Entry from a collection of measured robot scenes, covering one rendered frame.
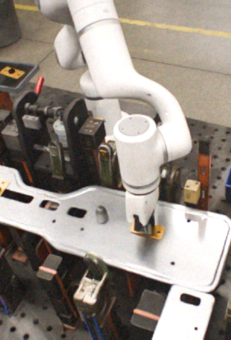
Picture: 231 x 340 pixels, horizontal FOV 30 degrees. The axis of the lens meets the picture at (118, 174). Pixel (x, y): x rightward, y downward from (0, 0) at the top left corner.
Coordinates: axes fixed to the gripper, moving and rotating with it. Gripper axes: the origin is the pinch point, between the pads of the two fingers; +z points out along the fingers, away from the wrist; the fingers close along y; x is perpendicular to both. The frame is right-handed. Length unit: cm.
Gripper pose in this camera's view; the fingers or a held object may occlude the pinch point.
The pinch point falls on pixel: (147, 223)
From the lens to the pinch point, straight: 106.8
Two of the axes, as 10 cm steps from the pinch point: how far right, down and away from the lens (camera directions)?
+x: 9.1, 2.0, -3.5
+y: -3.9, 7.0, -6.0
